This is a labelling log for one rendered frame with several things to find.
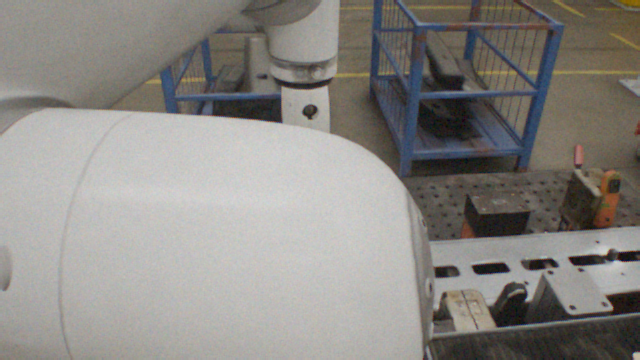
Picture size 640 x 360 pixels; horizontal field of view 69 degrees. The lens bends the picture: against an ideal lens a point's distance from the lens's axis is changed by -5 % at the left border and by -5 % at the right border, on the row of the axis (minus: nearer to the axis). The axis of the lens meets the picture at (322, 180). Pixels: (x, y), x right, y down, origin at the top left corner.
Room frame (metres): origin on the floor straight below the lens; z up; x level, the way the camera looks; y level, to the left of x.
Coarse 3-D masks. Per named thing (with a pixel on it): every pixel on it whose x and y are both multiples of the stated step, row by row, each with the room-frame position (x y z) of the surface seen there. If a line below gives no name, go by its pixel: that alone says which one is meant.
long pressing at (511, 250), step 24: (456, 240) 0.76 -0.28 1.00; (480, 240) 0.75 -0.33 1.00; (504, 240) 0.75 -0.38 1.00; (528, 240) 0.75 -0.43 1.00; (552, 240) 0.75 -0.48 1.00; (576, 240) 0.75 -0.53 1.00; (600, 240) 0.75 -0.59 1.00; (624, 240) 0.75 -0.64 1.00; (432, 264) 0.68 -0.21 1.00; (456, 264) 0.68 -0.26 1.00; (600, 264) 0.68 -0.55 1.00; (624, 264) 0.67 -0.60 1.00; (456, 288) 0.62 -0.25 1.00; (480, 288) 0.62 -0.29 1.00; (528, 288) 0.62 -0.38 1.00; (600, 288) 0.61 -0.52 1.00; (624, 288) 0.61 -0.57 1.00
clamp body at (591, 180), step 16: (576, 176) 0.91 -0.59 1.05; (592, 176) 0.90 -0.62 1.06; (576, 192) 0.89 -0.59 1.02; (592, 192) 0.84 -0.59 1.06; (560, 208) 0.93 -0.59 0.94; (576, 208) 0.88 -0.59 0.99; (592, 208) 0.83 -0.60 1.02; (560, 224) 0.92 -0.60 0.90; (576, 224) 0.85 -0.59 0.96; (592, 224) 0.83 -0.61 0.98
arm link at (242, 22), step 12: (288, 0) 0.33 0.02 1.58; (300, 0) 0.35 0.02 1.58; (312, 0) 0.39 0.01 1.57; (240, 12) 0.34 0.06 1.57; (252, 12) 0.33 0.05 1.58; (264, 12) 0.33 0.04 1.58; (276, 12) 0.35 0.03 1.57; (288, 12) 0.36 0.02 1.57; (300, 12) 0.39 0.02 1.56; (312, 12) 0.43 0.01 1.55; (228, 24) 0.46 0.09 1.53; (240, 24) 0.45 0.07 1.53; (252, 24) 0.44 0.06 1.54; (264, 24) 0.42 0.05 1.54; (276, 24) 0.41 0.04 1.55; (288, 24) 0.42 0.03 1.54
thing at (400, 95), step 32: (480, 0) 3.62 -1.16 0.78; (512, 0) 3.06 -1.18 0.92; (416, 32) 2.42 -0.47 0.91; (416, 64) 2.42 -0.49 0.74; (448, 64) 2.81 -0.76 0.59; (512, 64) 2.90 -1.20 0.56; (544, 64) 2.49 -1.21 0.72; (384, 96) 3.25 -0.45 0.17; (416, 96) 2.42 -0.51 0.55; (448, 96) 2.44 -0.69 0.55; (480, 96) 2.45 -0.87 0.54; (544, 96) 2.48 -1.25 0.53; (416, 128) 2.77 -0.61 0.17; (448, 128) 2.69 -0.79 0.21; (480, 128) 2.79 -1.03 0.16; (512, 128) 2.73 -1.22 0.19
